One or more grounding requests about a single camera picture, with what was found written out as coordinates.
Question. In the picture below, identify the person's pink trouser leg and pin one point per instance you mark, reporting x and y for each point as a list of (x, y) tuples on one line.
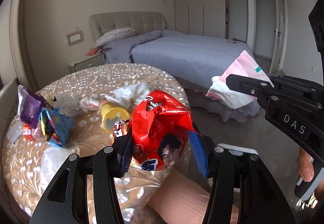
[(180, 200)]

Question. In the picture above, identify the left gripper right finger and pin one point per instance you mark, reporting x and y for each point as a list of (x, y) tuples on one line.
[(261, 199)]

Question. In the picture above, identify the beige built-in wardrobe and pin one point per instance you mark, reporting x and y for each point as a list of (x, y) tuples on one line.
[(201, 17)]

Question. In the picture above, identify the beige sofa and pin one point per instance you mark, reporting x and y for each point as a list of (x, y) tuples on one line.
[(8, 105)]

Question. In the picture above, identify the purple snack bag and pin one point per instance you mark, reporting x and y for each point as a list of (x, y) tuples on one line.
[(29, 106)]

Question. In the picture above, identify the beige tufted headboard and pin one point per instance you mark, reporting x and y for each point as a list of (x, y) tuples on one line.
[(142, 22)]

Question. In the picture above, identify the bed with lavender duvet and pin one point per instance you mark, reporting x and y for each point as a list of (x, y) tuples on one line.
[(191, 59)]

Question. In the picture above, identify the blue snack bag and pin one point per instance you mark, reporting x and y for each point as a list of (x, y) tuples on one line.
[(55, 127)]

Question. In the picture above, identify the orange packet on nightstand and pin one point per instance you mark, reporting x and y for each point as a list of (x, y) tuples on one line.
[(93, 51)]

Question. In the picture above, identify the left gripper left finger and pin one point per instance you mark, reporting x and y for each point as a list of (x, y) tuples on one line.
[(65, 199)]

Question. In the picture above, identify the pink white plastic packet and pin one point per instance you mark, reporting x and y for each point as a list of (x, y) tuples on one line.
[(243, 65)]

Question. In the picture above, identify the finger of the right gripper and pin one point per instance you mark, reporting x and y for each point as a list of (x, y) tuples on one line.
[(250, 86)]

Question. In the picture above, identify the grey bedside nightstand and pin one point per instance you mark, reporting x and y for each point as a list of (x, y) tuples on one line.
[(85, 62)]

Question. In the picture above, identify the black camera box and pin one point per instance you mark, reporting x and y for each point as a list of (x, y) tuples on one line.
[(316, 19)]

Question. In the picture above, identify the red snack bag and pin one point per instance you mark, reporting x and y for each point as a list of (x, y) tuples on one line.
[(161, 126)]

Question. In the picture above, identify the white bedroom door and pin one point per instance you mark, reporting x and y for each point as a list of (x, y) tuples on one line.
[(279, 36)]

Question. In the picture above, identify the frilled grey pillow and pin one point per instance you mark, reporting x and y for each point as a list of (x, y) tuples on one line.
[(114, 35)]

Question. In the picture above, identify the framed wall switch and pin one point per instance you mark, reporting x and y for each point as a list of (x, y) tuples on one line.
[(75, 38)]

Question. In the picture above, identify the white crumpled tissue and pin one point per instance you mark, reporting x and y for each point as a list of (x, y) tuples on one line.
[(128, 97)]

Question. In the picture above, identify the pink white small wrapper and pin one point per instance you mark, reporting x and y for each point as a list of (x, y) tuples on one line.
[(89, 103)]

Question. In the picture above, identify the embroidered beige tablecloth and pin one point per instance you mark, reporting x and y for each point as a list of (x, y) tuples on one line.
[(21, 159)]

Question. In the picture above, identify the yellow plastic cup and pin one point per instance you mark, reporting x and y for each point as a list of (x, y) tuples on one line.
[(111, 114)]

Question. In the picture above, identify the clear crumpled plastic bag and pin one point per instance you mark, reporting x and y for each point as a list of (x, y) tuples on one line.
[(68, 106)]

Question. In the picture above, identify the person's right hand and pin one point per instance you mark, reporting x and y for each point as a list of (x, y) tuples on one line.
[(306, 171)]

